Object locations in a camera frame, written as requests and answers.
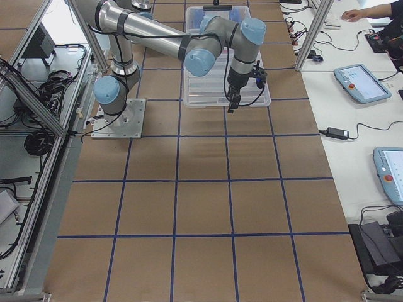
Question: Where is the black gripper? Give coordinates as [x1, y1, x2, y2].
[227, 67, 252, 113]

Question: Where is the clear plastic box lid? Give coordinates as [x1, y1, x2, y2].
[183, 49, 271, 108]

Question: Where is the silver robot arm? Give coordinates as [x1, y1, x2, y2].
[76, 1, 267, 125]

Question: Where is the person hand on table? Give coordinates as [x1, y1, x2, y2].
[341, 9, 365, 22]

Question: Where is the black power adapter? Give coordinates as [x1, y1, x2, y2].
[326, 127, 349, 140]

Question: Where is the upper teach pendant tablet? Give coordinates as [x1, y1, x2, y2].
[334, 64, 392, 104]

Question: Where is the teach pendant tablet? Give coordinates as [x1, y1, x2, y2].
[373, 147, 402, 206]
[334, 64, 392, 104]

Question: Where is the lower teach pendant tablet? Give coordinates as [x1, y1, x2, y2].
[373, 147, 402, 206]

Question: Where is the black laptop stand device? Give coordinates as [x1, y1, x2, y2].
[348, 211, 402, 294]

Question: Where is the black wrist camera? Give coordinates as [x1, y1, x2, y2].
[252, 60, 268, 89]

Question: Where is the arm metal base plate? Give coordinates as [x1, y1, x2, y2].
[91, 98, 146, 139]

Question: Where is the aluminium frame post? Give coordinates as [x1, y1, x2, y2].
[295, 0, 334, 72]

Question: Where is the coiled black cable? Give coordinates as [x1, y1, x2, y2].
[24, 128, 53, 157]

